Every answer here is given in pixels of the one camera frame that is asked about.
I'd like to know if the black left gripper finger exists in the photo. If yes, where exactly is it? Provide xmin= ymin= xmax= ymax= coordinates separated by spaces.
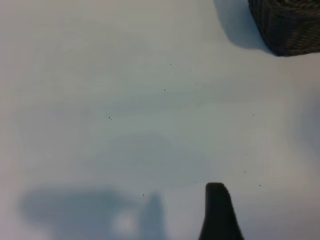
xmin=198 ymin=182 xmax=245 ymax=240

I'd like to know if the dark brown wicker basket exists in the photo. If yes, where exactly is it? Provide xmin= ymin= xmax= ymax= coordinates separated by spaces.
xmin=247 ymin=0 xmax=320 ymax=58

